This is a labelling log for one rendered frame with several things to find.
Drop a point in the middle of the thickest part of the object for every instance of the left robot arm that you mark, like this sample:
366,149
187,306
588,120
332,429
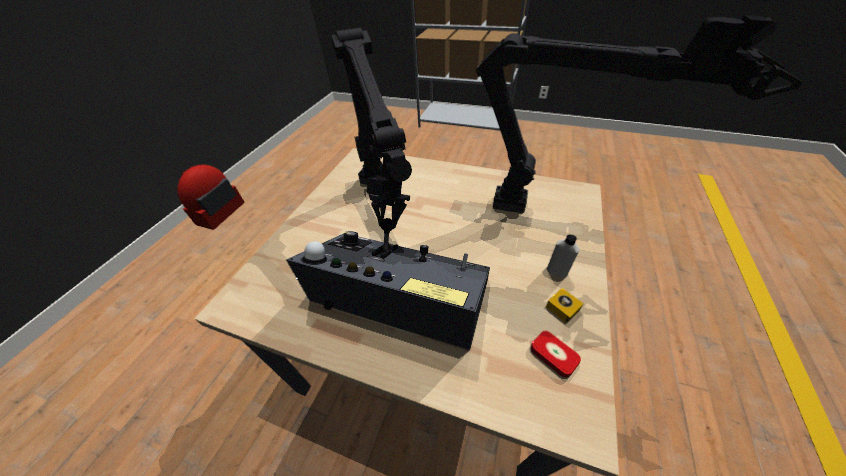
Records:
716,35

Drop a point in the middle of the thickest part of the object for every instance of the red mint tin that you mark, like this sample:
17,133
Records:
556,354

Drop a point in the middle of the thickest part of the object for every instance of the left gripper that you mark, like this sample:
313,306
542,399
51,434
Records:
743,86

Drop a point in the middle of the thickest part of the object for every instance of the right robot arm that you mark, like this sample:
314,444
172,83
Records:
372,105

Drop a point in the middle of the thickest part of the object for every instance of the dark grey bottle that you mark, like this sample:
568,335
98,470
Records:
563,256

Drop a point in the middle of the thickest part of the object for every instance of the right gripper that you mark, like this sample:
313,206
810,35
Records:
398,206

